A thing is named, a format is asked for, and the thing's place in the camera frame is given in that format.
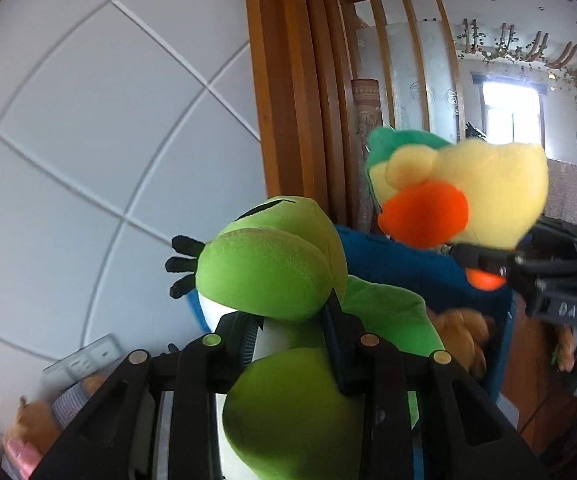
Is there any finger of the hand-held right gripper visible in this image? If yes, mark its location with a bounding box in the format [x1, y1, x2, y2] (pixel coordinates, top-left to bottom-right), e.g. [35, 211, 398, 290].
[531, 217, 577, 261]
[451, 242, 539, 293]

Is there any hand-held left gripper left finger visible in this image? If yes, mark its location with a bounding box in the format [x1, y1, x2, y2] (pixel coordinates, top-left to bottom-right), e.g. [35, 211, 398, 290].
[31, 312, 269, 480]

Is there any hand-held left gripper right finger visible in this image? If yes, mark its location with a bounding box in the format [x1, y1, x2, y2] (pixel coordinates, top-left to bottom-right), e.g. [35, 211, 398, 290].
[321, 287, 551, 480]

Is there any yellow duck plush green hood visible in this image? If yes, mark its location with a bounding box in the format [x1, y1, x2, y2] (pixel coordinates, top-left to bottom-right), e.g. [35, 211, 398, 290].
[365, 126, 550, 291]

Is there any brown bear plush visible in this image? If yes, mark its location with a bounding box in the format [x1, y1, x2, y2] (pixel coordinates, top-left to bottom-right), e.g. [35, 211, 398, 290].
[428, 307, 496, 378]

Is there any blue plastic crate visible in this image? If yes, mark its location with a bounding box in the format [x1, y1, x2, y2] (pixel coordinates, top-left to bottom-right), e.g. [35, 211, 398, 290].
[335, 225, 516, 406]

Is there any green frog plush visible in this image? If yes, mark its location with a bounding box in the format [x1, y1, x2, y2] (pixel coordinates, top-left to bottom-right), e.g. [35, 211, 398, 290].
[166, 196, 446, 480]

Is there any patterned cloth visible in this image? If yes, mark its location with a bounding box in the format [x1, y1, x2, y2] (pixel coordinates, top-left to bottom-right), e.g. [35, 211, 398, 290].
[547, 159, 577, 226]

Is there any bright window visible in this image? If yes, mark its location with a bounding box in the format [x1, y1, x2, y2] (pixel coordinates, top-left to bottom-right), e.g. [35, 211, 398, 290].
[478, 80, 549, 148]

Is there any rolled patterned carpet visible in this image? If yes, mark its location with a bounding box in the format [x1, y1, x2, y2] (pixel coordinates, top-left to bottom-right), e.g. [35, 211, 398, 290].
[351, 78, 384, 236]

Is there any hanging vine decoration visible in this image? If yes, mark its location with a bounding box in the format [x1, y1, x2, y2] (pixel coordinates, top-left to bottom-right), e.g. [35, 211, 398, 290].
[455, 17, 577, 111]

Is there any striped shirt bear plush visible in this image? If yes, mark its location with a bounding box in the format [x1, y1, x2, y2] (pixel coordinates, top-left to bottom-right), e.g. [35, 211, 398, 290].
[3, 372, 109, 453]

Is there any wooden slat partition screen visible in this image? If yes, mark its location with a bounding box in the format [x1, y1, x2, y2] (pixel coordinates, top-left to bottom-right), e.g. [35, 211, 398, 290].
[335, 0, 466, 146]

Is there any pink plush toy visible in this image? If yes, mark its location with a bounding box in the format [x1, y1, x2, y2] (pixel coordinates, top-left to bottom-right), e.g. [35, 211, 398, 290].
[2, 440, 44, 478]

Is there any white wall socket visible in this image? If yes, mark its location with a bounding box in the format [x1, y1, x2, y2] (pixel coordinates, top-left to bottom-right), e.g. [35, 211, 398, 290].
[42, 336, 122, 381]

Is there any wooden wall frame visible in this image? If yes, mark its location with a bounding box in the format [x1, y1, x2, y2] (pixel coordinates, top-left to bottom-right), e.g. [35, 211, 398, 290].
[243, 0, 364, 233]

